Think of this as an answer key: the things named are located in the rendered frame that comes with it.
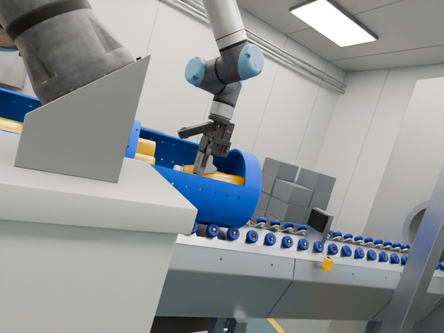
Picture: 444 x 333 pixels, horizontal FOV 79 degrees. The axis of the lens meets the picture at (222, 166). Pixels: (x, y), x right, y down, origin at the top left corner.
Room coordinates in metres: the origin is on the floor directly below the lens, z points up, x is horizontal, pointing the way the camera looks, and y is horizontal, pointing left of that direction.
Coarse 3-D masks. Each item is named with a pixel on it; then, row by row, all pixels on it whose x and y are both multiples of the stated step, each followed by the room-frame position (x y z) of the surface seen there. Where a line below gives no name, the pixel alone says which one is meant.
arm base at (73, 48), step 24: (72, 0) 0.36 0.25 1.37; (24, 24) 0.34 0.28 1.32; (48, 24) 0.34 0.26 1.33; (72, 24) 0.36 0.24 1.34; (96, 24) 0.38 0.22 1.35; (24, 48) 0.35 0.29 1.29; (48, 48) 0.35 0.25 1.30; (72, 48) 0.35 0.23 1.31; (96, 48) 0.37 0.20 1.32; (120, 48) 0.40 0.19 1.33; (48, 72) 0.36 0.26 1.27; (72, 72) 0.35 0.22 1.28; (96, 72) 0.36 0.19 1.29; (48, 96) 0.36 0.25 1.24
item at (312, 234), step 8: (312, 216) 1.16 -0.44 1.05; (320, 216) 1.11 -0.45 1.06; (328, 216) 1.10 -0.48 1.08; (312, 224) 1.14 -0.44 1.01; (320, 224) 1.10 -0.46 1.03; (328, 224) 1.10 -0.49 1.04; (312, 232) 1.15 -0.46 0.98; (320, 232) 1.10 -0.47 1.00; (312, 240) 1.14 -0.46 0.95; (320, 240) 1.10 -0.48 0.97
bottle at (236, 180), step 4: (216, 172) 0.89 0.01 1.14; (204, 176) 0.86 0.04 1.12; (208, 176) 0.86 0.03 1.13; (212, 176) 0.86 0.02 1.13; (216, 176) 0.87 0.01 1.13; (220, 176) 0.88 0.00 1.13; (224, 176) 0.88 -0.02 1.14; (228, 176) 0.89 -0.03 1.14; (232, 176) 0.90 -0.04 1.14; (236, 176) 0.91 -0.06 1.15; (240, 176) 0.92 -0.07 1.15; (224, 180) 0.87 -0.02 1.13; (228, 180) 0.88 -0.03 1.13; (232, 180) 0.89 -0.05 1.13; (236, 180) 0.89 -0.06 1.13; (240, 180) 0.90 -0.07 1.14; (240, 184) 0.89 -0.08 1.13
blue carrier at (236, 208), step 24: (0, 96) 0.78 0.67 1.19; (24, 96) 0.78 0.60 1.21; (168, 144) 0.98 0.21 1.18; (192, 144) 0.98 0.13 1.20; (168, 168) 0.75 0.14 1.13; (240, 168) 1.02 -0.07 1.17; (192, 192) 0.77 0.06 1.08; (216, 192) 0.80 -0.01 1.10; (240, 192) 0.83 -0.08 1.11; (216, 216) 0.83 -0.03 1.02; (240, 216) 0.85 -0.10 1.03
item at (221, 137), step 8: (216, 120) 0.84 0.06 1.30; (224, 120) 0.84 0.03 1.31; (216, 128) 0.85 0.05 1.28; (224, 128) 0.87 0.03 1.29; (232, 128) 0.87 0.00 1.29; (208, 136) 0.83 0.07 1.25; (216, 136) 0.86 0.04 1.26; (224, 136) 0.86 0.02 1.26; (200, 144) 0.88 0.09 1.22; (216, 144) 0.85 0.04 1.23; (224, 144) 0.85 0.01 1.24; (216, 152) 0.85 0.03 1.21; (224, 152) 0.86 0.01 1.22
